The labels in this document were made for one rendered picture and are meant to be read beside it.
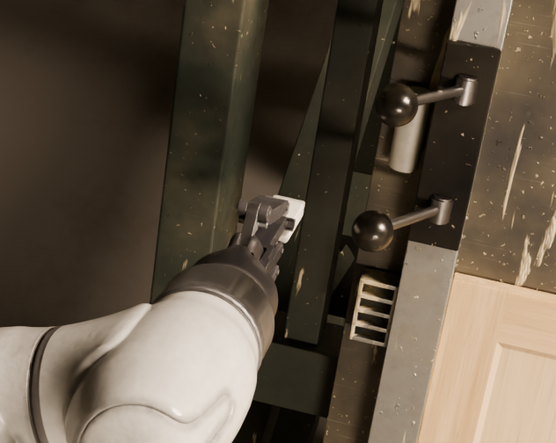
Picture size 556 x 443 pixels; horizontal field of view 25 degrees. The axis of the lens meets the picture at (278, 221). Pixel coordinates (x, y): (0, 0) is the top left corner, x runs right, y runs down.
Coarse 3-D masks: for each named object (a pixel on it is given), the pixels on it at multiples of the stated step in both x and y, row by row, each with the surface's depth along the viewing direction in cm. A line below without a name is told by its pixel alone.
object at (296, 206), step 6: (282, 198) 117; (288, 198) 117; (294, 204) 116; (300, 204) 116; (294, 210) 115; (300, 210) 115; (288, 216) 113; (294, 216) 114; (282, 234) 112; (288, 234) 111
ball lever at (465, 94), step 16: (464, 80) 116; (384, 96) 109; (400, 96) 108; (416, 96) 110; (432, 96) 113; (448, 96) 115; (464, 96) 117; (384, 112) 109; (400, 112) 108; (416, 112) 110
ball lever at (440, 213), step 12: (432, 204) 121; (444, 204) 121; (360, 216) 114; (372, 216) 113; (384, 216) 114; (408, 216) 118; (420, 216) 119; (432, 216) 121; (444, 216) 121; (360, 228) 113; (372, 228) 113; (384, 228) 113; (396, 228) 117; (360, 240) 114; (372, 240) 113; (384, 240) 113
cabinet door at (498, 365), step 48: (480, 288) 128; (528, 288) 128; (480, 336) 129; (528, 336) 128; (432, 384) 133; (480, 384) 131; (528, 384) 130; (432, 432) 135; (480, 432) 134; (528, 432) 132
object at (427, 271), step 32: (480, 0) 115; (512, 0) 115; (480, 32) 116; (416, 256) 126; (448, 256) 125; (416, 288) 127; (448, 288) 126; (416, 320) 128; (416, 352) 129; (384, 384) 132; (416, 384) 131; (384, 416) 133; (416, 416) 132
